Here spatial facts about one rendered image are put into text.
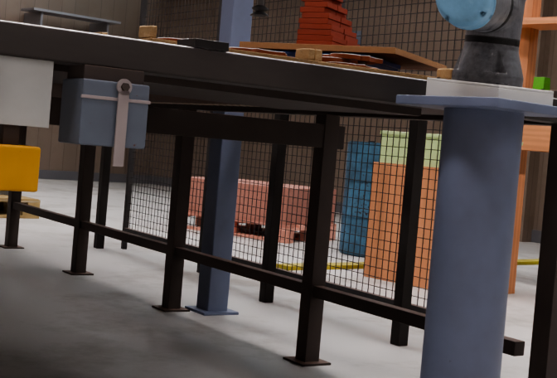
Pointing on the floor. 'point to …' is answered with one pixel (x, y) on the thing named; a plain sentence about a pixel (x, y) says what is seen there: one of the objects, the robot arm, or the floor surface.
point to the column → (472, 232)
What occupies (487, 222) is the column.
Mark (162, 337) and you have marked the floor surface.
